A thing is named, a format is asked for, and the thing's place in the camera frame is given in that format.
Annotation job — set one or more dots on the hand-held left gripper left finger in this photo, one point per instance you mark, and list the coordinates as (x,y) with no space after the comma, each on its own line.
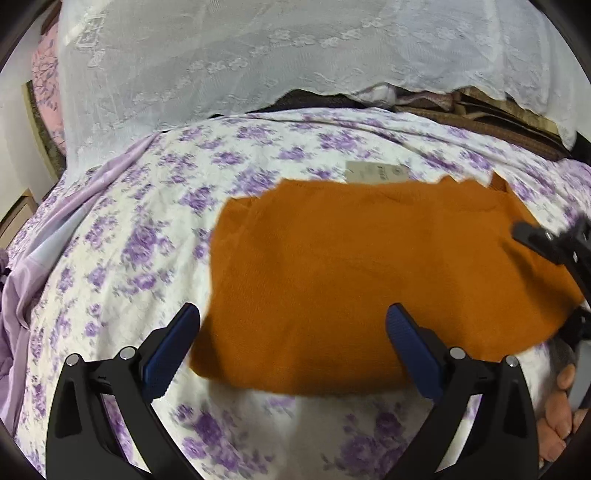
(168,350)

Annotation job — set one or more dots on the wooden nightstand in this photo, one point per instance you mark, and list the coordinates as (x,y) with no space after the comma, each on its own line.
(16,221)

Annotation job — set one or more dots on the dark cloth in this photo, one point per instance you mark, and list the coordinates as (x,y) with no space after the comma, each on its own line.
(309,99)

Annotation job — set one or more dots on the person's right hand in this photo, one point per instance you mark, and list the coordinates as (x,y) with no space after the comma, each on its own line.
(561,415)

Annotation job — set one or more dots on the pink patterned pillow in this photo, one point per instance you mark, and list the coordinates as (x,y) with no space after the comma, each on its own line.
(46,87)

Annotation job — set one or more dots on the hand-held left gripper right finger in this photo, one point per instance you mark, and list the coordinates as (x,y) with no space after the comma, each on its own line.
(415,350)

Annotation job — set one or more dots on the lavender cloth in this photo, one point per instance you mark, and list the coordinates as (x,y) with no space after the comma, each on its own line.
(21,286)

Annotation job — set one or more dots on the orange knit sweater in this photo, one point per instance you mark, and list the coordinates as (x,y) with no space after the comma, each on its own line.
(351,286)

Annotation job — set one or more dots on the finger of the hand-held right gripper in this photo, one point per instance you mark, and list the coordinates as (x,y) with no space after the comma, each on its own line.
(540,242)

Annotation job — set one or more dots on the pink striped cloth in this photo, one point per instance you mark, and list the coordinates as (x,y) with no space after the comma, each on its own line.
(425,98)

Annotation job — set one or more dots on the paper hang tag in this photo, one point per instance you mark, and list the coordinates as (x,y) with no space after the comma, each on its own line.
(374,173)

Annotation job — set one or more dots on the white lace cloth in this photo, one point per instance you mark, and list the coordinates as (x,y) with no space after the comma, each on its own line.
(258,60)

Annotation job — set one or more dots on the wooden bed frame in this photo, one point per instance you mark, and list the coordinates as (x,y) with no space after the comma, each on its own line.
(44,134)

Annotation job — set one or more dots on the purple floral bed sheet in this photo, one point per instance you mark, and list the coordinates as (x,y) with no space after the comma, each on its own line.
(138,240)

